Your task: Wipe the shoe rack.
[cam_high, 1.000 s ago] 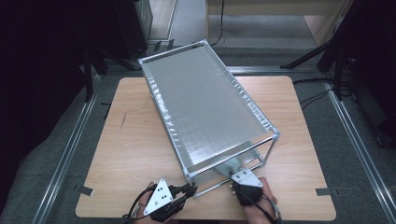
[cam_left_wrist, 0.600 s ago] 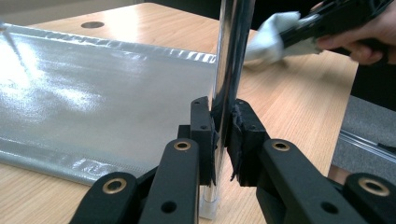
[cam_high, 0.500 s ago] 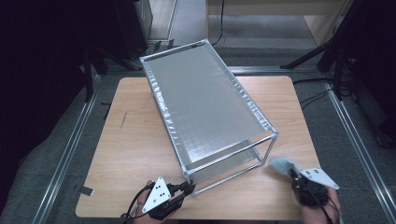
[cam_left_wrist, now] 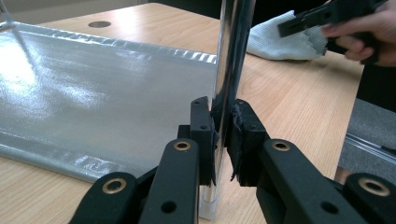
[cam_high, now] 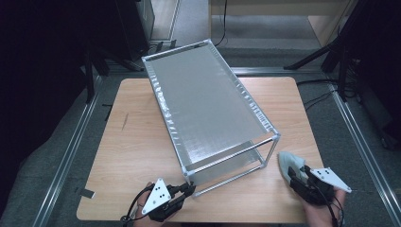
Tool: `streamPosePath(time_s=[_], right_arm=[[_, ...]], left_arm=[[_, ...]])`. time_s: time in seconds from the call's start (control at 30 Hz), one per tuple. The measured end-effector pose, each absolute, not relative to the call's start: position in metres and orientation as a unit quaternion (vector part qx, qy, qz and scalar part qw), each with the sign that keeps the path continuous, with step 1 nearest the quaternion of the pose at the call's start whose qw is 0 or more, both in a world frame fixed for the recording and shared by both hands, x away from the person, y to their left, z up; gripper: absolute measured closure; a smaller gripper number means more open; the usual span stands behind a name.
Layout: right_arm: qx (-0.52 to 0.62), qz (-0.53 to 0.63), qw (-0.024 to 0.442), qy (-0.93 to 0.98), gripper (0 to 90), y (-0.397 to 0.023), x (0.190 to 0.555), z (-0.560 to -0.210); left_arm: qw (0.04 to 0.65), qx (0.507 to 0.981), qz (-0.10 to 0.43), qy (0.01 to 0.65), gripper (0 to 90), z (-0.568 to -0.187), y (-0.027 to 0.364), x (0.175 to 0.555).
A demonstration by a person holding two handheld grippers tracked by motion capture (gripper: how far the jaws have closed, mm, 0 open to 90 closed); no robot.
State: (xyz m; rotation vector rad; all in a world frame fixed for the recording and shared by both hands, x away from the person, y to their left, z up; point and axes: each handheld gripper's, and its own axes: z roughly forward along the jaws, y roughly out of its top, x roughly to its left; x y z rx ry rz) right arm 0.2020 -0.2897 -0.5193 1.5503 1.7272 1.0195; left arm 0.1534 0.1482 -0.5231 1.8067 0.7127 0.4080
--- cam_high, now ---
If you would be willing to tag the black tripod stand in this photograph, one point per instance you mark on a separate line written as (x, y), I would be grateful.
(90, 78)
(310, 56)

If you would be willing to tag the black computer tower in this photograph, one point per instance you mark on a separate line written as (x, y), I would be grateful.
(135, 28)

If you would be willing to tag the black curtain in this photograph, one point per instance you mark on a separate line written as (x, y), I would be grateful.
(38, 78)

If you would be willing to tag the black floor tape piece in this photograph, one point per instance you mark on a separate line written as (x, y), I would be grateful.
(172, 44)
(159, 46)

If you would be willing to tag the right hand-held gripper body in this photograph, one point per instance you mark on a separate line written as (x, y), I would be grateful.
(329, 179)

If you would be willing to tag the light blue cloth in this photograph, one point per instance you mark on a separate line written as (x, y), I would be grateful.
(288, 160)

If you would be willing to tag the person's right hand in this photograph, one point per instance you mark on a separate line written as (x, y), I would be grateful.
(320, 216)

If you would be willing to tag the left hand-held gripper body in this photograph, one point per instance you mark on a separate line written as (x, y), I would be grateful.
(157, 198)

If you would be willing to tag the grey table tape mark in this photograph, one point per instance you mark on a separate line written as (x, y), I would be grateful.
(85, 193)

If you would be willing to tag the aluminium floor rail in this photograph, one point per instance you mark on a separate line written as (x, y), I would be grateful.
(354, 135)
(67, 154)

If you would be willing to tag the person's left hand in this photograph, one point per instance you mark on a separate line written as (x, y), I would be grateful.
(141, 217)

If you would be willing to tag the silver metal-frame shelf rack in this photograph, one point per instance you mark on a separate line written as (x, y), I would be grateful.
(208, 104)

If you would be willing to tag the beige wooden desk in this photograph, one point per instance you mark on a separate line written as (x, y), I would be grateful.
(268, 9)

